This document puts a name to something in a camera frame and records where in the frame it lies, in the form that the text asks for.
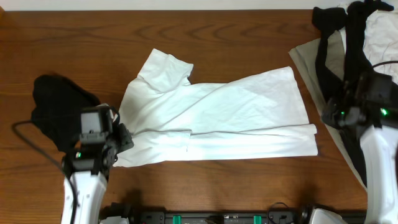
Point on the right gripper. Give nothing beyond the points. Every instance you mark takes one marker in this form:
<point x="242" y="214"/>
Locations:
<point x="328" y="114"/>

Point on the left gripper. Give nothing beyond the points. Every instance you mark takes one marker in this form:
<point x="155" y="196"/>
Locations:
<point x="125" y="139"/>

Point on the white t-shirt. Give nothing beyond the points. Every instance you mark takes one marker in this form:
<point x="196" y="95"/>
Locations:
<point x="171" y="119"/>

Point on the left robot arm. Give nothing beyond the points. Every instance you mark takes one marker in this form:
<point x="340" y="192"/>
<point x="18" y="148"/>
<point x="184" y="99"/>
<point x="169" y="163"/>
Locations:
<point x="102" y="137"/>

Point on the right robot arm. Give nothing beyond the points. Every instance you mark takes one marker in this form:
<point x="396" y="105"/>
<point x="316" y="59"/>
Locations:
<point x="373" y="140"/>

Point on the folded black cloth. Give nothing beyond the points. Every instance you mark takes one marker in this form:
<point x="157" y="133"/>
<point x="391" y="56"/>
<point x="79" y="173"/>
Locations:
<point x="58" y="104"/>

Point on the white wrinkled garment in pile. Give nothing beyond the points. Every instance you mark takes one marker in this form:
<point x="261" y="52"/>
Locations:
<point x="380" y="42"/>

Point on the black garment in pile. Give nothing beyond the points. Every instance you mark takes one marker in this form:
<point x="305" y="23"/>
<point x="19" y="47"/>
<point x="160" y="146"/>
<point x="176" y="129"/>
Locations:
<point x="351" y="23"/>

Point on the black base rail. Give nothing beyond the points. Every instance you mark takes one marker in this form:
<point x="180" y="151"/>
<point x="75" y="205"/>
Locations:
<point x="120" y="213"/>

